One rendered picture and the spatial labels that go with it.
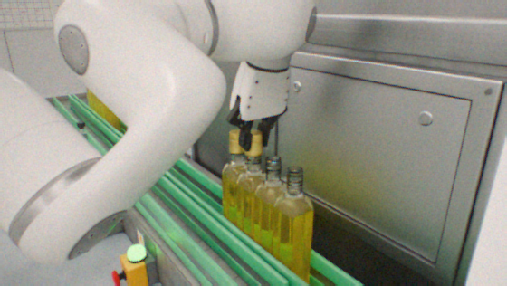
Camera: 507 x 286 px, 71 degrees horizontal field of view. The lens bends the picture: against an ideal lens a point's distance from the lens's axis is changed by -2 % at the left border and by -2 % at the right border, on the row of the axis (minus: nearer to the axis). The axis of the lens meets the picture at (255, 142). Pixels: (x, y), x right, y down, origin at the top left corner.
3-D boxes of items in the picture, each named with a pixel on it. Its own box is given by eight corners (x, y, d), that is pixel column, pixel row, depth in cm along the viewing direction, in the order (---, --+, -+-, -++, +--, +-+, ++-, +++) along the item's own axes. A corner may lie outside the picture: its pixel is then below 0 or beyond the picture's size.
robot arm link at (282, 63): (280, 36, 65) (277, 52, 66) (239, 39, 60) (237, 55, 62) (308, 51, 60) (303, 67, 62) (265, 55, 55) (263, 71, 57)
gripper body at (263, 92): (278, 46, 66) (267, 100, 72) (231, 51, 60) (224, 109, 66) (305, 61, 61) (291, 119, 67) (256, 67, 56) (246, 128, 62)
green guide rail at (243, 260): (288, 316, 64) (289, 281, 61) (283, 319, 64) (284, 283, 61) (71, 109, 194) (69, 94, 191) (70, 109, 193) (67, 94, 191)
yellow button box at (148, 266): (158, 282, 90) (156, 259, 88) (129, 296, 86) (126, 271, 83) (148, 268, 95) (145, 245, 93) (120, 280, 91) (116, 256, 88)
